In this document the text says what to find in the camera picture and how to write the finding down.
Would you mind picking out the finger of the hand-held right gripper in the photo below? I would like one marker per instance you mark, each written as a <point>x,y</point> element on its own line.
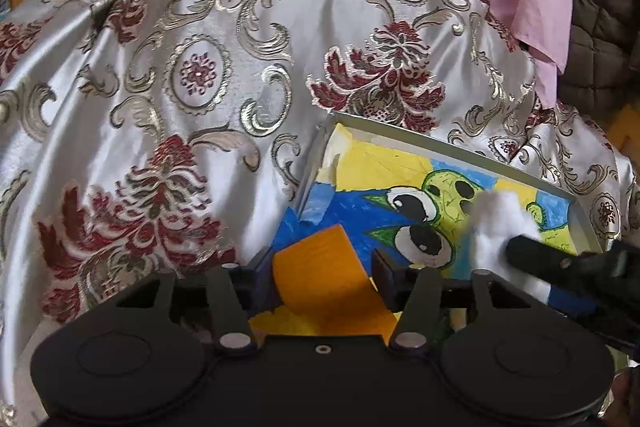
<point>575,304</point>
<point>550,257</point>

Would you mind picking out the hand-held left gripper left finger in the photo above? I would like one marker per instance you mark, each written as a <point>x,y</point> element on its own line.
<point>250,279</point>

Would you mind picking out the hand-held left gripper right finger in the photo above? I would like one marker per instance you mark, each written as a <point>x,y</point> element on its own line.
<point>387,282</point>

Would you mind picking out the white fluffy cloth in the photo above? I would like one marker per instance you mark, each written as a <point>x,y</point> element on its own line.
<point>492,227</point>

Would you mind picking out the orange cloth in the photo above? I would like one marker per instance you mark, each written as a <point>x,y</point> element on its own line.
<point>320,277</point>

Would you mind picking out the grey metal tray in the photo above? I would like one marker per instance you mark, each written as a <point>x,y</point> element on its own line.
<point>450,147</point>

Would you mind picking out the colourful cartoon tote bag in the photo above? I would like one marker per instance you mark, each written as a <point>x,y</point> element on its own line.
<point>380,162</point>

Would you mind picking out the floral satin blanket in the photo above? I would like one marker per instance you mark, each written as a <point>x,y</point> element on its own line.
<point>225,107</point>

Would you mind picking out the brown quilted jacket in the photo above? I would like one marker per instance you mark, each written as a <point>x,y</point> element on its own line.
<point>600,32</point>

